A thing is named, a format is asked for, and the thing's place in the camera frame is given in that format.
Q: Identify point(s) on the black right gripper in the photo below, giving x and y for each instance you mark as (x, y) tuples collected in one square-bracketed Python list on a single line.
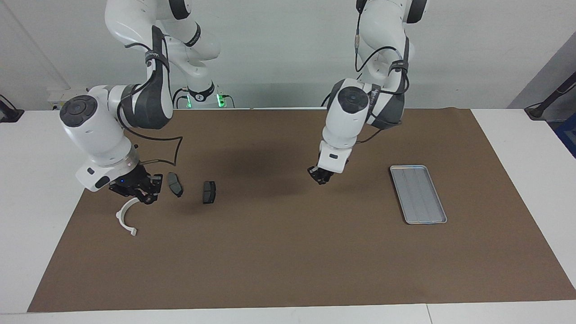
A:
[(130, 184)]

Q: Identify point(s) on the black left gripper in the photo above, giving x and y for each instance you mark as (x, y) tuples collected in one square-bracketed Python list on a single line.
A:
[(325, 173)]

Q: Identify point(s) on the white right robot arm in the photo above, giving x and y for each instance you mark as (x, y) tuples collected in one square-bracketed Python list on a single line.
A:
[(99, 135)]

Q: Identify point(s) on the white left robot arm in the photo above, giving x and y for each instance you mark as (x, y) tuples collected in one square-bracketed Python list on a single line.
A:
[(346, 126)]

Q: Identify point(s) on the silver metal tray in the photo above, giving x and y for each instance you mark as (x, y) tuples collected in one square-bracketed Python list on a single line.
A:
[(418, 193)]

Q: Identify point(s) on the long dark brake pad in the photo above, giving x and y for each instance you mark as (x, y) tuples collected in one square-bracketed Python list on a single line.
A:
[(175, 184)]

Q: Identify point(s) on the short dark brake pad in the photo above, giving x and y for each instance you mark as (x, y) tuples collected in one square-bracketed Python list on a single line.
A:
[(209, 192)]

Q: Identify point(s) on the brown table mat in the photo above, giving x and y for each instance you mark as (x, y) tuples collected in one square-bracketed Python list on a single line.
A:
[(288, 261)]

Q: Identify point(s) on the small black table clamp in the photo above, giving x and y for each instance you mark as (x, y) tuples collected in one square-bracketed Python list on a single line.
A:
[(11, 114)]

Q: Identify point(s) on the black stand with pole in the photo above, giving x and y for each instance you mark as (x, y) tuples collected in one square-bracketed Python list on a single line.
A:
[(535, 111)]

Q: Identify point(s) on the blue object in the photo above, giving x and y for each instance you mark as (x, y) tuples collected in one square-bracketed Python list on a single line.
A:
[(568, 135)]

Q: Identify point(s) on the white semicircular bracket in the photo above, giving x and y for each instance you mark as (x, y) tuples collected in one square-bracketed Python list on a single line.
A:
[(121, 220)]

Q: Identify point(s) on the white wall socket box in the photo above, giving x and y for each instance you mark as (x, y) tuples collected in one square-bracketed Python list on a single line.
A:
[(63, 96)]

